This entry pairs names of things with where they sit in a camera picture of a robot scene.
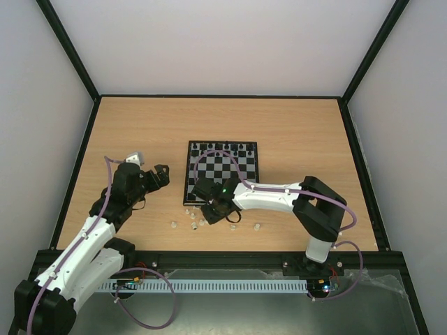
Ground black and silver chessboard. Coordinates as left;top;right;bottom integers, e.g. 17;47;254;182
183;140;259;206

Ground grey slotted cable duct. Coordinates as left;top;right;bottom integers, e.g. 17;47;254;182
96;279;308;294

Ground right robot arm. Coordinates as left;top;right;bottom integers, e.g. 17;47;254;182
191;176;348;275

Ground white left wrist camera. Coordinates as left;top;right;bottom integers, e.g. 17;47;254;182
125;151;145;167

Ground green circuit board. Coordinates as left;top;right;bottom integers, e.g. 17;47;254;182
323;283;339;292

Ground left circuit board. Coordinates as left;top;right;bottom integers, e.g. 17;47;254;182
111;277;145;291

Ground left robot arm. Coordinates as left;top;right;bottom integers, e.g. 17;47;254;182
14;158;170;334

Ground black aluminium frame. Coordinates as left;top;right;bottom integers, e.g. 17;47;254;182
8;0;430;335

